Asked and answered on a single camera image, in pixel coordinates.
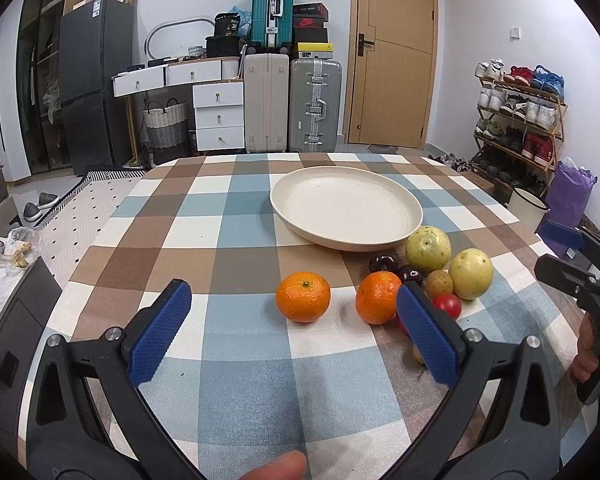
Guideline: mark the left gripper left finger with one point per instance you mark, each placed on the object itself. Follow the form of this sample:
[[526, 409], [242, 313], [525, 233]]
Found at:
[[66, 438]]

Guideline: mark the black side table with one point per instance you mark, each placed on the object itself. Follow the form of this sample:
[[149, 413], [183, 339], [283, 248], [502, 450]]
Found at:
[[21, 326]]

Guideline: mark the black refrigerator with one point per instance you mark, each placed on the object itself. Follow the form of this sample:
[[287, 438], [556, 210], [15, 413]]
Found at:
[[95, 45]]

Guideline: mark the white drawer desk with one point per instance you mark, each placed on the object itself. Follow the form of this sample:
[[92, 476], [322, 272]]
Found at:
[[217, 96]]

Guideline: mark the red cherry tomato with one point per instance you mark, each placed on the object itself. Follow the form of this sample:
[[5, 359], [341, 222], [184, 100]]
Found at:
[[450, 304], [401, 326]]

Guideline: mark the beige suitcase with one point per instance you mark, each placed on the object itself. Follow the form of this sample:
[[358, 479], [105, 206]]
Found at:
[[266, 85]]

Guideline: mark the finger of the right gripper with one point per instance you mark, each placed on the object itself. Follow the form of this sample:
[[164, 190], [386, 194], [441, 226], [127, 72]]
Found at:
[[582, 285], [578, 240]]

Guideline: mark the left hand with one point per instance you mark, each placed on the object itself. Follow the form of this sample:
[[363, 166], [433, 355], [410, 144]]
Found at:
[[289, 466]]

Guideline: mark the checkered tablecloth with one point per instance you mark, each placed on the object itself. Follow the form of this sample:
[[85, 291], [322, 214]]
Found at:
[[242, 384]]

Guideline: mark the black shoe box stack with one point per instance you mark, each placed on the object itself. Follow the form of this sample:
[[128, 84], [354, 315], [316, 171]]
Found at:
[[309, 22]]

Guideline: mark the right hand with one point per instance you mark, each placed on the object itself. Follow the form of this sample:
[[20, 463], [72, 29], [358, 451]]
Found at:
[[585, 362]]

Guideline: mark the yellow shoe box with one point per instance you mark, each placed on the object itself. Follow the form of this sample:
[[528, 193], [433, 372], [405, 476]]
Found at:
[[322, 50]]

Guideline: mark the cream round plate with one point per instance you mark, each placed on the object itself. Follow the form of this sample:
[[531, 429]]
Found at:
[[345, 208]]

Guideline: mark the white bucket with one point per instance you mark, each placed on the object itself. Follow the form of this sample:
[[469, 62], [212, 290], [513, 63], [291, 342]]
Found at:
[[528, 208]]

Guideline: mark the brown longan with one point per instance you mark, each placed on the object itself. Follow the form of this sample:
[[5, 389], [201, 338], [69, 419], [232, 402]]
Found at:
[[417, 356], [438, 283]]

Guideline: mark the teal suitcase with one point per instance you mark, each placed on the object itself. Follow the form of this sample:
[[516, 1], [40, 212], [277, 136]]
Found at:
[[271, 25]]

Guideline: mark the purple bag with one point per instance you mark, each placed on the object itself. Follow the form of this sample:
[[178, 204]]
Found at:
[[566, 199]]

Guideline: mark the woven laundry basket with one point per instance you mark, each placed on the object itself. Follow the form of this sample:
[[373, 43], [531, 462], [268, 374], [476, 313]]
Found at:
[[167, 130]]

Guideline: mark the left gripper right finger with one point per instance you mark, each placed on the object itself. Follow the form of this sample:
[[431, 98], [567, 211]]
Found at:
[[520, 438]]

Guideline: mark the grey slippers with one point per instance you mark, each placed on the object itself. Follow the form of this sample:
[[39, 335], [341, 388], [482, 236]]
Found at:
[[33, 212]]

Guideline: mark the wooden door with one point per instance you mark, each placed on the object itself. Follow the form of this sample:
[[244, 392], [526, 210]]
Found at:
[[391, 66]]

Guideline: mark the orange mandarin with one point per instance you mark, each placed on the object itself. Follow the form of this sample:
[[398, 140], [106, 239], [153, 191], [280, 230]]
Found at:
[[303, 297], [375, 299]]

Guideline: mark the silver aluminium suitcase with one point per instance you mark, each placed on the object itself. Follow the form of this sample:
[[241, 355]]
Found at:
[[314, 101]]

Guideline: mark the yellow guava front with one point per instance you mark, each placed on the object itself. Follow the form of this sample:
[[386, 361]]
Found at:
[[472, 272]]

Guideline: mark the wooden shoe rack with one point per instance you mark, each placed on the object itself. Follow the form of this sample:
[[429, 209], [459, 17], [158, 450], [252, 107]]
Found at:
[[521, 125]]

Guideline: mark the yellow-green guava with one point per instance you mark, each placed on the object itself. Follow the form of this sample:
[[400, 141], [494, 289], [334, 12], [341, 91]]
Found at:
[[428, 249]]

